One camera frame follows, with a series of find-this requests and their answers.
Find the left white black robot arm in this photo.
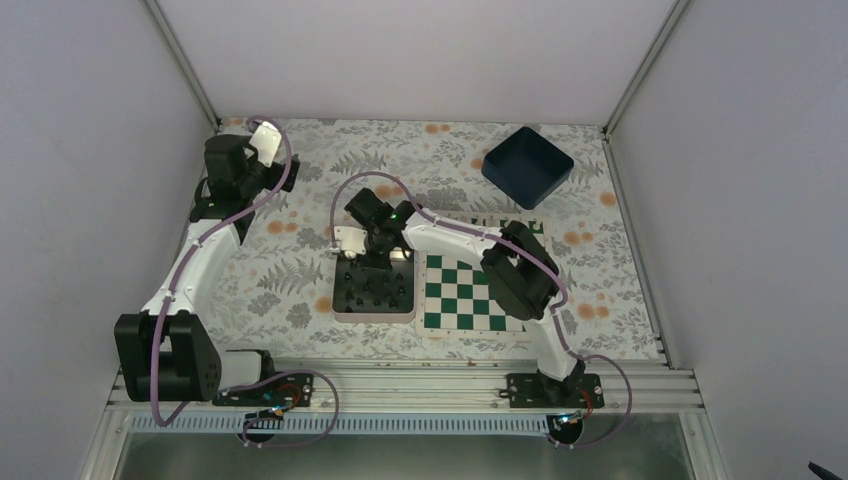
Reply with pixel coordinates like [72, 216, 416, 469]
[114, 123, 300, 402]

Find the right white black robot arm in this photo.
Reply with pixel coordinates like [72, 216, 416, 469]
[336, 188, 585, 407]

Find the metal tin of chess pieces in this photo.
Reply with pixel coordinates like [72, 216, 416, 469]
[331, 249, 419, 324]

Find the green white chess board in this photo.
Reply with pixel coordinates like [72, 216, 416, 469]
[415, 227, 529, 342]

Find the floral patterned table mat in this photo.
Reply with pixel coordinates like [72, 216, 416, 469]
[204, 120, 659, 361]

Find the dark blue square bin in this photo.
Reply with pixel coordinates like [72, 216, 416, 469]
[481, 126, 575, 210]

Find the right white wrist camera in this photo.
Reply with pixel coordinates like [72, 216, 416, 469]
[332, 226, 368, 259]

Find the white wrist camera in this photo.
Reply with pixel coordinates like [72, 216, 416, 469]
[248, 122, 282, 168]
[332, 226, 368, 259]

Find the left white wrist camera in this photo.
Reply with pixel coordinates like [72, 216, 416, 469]
[248, 122, 282, 168]

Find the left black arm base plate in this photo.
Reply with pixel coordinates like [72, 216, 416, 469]
[212, 373, 314, 409]

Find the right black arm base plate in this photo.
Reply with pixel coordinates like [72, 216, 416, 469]
[498, 373, 605, 409]

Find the aluminium front rail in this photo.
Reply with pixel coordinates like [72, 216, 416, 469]
[105, 360, 705, 415]

